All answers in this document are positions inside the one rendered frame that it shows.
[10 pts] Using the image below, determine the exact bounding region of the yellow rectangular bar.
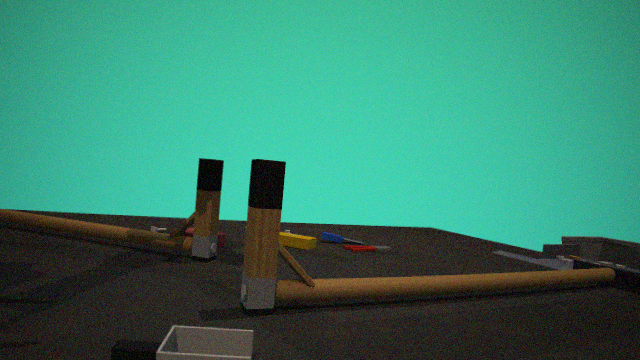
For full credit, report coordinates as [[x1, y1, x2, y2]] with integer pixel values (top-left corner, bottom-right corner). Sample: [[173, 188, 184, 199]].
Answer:
[[279, 232, 317, 250]]

